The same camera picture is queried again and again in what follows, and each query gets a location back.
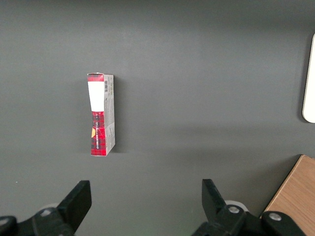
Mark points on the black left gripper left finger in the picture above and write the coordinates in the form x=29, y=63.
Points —
x=71, y=211

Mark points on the red tartan cardboard box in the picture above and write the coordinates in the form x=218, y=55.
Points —
x=98, y=98

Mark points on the wooden drawer cabinet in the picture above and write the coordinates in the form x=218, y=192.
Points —
x=295, y=191

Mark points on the cream rectangular tray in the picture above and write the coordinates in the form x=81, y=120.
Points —
x=310, y=98

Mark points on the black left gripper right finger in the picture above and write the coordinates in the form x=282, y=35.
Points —
x=216, y=214

